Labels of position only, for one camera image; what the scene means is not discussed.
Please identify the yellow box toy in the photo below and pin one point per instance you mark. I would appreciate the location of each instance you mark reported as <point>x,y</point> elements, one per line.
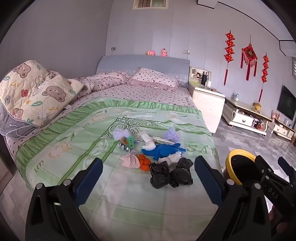
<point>257,107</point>

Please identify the orange sock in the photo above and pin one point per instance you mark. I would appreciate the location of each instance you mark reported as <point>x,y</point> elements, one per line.
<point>144,165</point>

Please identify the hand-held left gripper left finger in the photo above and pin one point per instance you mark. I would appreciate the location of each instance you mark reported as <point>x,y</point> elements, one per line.
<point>90,178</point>

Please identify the green floral bedspread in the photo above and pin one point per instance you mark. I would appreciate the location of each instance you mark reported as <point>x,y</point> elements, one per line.
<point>138,208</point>

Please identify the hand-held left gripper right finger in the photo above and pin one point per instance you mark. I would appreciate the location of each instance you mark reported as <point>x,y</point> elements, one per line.
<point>208,178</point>

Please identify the pink figurine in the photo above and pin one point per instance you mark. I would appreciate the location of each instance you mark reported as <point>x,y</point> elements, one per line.
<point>275,115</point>

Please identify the bear print quilt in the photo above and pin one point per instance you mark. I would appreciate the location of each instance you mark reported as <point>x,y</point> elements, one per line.
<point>30,92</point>

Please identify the small white bottle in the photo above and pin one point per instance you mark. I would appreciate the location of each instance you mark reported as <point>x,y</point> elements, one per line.
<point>236,97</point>

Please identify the white tissue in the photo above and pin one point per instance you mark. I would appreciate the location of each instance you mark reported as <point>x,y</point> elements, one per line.
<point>148,142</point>

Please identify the white cup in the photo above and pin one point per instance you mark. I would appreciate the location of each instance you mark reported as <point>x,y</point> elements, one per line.
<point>208,83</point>

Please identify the wall switch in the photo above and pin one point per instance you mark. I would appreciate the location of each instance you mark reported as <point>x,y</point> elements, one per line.
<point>186,51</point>

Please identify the pink yellow lying plush toy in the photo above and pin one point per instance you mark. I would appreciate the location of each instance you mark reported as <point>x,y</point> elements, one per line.
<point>150,52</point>

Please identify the pink sock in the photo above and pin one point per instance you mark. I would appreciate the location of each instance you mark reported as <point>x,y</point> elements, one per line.
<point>130,161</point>

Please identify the small wall window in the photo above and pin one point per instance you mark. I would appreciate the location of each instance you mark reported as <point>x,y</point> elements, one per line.
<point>145,4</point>

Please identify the yellow-rimmed black bin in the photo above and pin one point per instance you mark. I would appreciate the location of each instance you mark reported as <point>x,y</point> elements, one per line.
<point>241,152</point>

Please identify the black thermos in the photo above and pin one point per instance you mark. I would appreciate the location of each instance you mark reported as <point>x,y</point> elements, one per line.
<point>204,78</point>

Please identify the white sock lower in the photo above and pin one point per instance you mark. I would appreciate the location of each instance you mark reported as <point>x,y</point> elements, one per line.
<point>173,159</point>

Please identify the red diamond tassel decoration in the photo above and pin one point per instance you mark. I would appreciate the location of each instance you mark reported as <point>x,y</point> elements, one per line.
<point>249,53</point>

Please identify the black wall television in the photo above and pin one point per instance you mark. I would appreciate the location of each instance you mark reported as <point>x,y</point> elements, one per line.
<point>286,104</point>

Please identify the person's right hand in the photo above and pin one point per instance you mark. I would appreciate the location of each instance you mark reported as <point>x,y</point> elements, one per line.
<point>284,234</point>

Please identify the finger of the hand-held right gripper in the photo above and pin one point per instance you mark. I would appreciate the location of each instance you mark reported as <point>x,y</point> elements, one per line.
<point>286,168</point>
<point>263,166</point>

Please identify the blue-grey bed headboard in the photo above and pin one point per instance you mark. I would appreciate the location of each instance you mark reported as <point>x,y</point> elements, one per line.
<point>138,61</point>

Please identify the blue rubber glove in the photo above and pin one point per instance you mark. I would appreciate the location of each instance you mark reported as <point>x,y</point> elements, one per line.
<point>161,151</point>

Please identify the long red knot decoration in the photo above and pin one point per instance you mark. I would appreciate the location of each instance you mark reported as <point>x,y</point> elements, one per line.
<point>229,46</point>

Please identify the polka dot ruffled pillow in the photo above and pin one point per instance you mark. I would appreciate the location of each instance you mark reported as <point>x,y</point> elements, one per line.
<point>152,77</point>

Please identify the cream low cabinet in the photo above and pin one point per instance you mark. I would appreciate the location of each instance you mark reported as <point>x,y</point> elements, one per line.
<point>282,131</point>

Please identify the cream coffee table with drawer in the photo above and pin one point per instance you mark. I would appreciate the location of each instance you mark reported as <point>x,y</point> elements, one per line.
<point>242,119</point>

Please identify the black crumpled plastic bag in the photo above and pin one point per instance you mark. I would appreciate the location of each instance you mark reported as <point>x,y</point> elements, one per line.
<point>181,177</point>
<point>159,168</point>
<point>185,163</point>

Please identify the white striped sock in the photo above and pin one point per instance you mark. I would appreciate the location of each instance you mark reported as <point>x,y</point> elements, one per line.
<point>161,140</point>

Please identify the pink upright plush toy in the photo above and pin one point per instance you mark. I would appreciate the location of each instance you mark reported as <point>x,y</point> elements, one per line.
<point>164,52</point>

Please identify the white nightstand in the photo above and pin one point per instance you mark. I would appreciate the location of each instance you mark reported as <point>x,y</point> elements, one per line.
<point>205,109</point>

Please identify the polka dot duvet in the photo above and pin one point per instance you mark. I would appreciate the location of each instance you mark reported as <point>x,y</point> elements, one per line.
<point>101,82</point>

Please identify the window with blinds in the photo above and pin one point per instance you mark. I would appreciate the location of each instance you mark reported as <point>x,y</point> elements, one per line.
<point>294,67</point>

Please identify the green snack packet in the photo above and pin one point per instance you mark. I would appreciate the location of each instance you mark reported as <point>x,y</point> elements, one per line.
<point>130,141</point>

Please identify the black rolled sock left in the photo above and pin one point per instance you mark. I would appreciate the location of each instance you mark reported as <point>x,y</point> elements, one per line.
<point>159,182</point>

